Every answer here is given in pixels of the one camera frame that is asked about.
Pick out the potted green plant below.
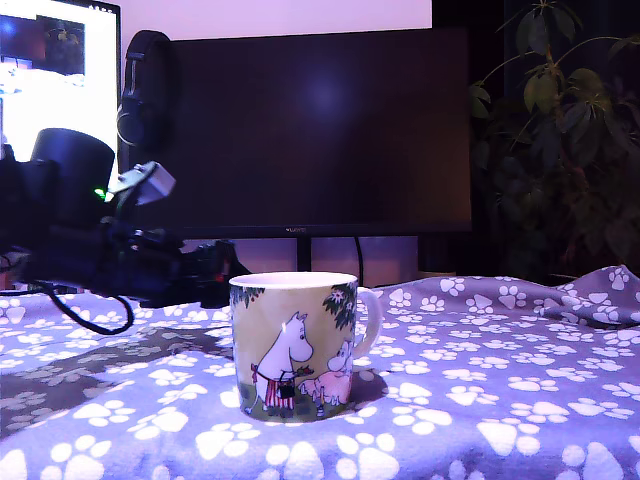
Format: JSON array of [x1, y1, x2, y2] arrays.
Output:
[[468, 0, 640, 287]]

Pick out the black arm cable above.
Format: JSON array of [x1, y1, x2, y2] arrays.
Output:
[[29, 279, 135, 336]]

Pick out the black monitor cable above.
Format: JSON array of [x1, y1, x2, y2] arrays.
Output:
[[353, 235, 367, 290]]

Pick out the grey paw print cloth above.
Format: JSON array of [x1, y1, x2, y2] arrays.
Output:
[[0, 263, 640, 480]]

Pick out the black switched-off monitor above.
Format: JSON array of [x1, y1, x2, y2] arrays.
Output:
[[144, 27, 474, 275]]

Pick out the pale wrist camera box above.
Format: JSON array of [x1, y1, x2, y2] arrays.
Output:
[[105, 160, 178, 216]]

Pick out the lit computer monitor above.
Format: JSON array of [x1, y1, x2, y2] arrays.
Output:
[[0, 0, 124, 176]]

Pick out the cartoon print coffee mug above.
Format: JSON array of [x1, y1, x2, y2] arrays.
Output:
[[228, 271, 385, 425]]

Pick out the black headphones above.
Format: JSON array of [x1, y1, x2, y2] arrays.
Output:
[[115, 29, 175, 150]]

